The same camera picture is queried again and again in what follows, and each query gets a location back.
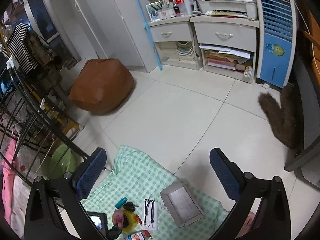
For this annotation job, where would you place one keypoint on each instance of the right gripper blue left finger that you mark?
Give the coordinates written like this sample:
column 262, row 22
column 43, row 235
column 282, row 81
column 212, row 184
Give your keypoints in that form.
column 87, row 173

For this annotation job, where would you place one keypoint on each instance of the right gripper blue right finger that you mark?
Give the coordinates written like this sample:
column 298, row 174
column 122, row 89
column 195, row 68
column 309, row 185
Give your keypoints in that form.
column 228, row 173

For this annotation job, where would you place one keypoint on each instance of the yellow tape roll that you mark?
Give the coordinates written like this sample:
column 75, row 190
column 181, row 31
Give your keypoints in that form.
column 126, row 220

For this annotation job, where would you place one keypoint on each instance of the black car key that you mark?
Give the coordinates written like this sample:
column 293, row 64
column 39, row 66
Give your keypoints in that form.
column 129, row 206

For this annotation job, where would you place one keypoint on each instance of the white power bank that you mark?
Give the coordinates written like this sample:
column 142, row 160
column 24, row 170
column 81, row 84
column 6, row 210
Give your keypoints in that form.
column 150, row 215

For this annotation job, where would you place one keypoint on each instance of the teal plastic case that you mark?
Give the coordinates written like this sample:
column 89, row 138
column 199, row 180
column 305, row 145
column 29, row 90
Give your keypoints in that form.
column 121, row 203

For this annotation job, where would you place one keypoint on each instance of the green plastic basin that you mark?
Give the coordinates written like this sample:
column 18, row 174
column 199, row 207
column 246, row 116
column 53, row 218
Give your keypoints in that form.
column 62, row 161

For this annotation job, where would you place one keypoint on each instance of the red pen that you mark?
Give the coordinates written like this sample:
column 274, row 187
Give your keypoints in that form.
column 138, row 219

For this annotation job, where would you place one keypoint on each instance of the green checkered cloth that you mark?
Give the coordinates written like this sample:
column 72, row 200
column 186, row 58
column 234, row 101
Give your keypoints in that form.
column 136, row 176

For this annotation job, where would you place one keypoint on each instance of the grey cardboard box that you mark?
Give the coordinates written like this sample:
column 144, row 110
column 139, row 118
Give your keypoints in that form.
column 181, row 204

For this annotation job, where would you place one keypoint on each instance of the black metal drying rack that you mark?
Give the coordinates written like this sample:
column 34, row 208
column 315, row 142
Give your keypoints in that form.
column 34, row 122

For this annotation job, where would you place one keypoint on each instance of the brown furry cloth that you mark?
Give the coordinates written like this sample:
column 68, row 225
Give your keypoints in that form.
column 283, row 116

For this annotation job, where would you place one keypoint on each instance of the brown bean bag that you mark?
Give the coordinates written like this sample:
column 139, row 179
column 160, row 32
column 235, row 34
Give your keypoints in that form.
column 102, row 85

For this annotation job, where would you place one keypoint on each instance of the right white nightstand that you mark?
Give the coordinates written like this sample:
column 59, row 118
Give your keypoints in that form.
column 236, row 36

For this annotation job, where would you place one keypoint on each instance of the white nightstand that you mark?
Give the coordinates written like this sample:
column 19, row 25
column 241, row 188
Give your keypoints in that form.
column 176, row 42
column 236, row 36

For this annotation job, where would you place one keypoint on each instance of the left white nightstand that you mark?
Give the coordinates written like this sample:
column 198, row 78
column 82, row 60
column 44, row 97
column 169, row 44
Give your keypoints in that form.
column 176, row 42

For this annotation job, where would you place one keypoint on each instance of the white wardrobe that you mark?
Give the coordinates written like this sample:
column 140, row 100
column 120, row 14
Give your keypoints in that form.
column 115, row 29

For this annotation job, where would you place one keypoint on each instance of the blue white air cooler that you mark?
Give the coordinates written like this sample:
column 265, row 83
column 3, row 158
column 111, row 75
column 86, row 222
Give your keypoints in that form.
column 278, row 31

